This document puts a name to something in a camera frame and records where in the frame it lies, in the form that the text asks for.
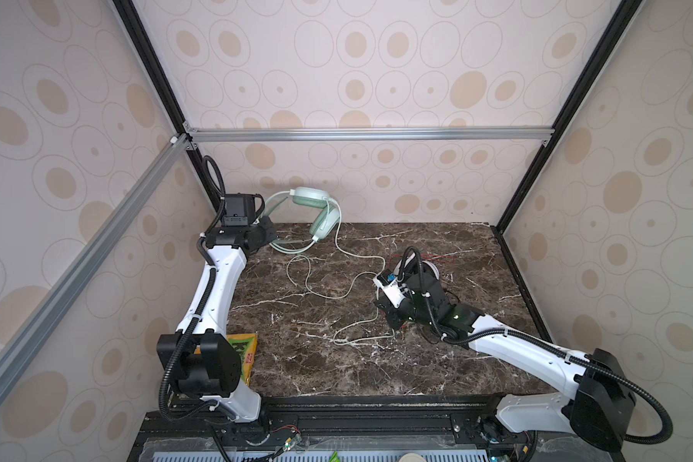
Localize horizontal aluminium frame bar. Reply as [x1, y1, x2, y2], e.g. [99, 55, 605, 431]
[189, 126, 554, 144]

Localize white black red headphones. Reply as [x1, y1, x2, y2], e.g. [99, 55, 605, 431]
[416, 261, 441, 280]

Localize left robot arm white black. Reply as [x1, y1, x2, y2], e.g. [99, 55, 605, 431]
[156, 194, 276, 424]

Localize left diagonal aluminium frame bar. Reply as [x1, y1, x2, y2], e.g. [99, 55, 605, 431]
[0, 134, 191, 405]

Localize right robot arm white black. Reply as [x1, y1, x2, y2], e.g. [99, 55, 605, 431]
[373, 271, 674, 454]

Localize red headphone cable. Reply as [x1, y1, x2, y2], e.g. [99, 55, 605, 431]
[388, 250, 457, 333]

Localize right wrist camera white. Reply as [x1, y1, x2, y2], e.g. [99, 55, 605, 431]
[373, 269, 405, 309]

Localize yellow green snack bag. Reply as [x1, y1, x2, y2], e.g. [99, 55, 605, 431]
[227, 333, 258, 385]

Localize mint green headphones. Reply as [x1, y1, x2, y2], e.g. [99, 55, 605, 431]
[264, 187, 342, 255]

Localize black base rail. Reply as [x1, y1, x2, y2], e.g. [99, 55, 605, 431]
[128, 395, 625, 462]

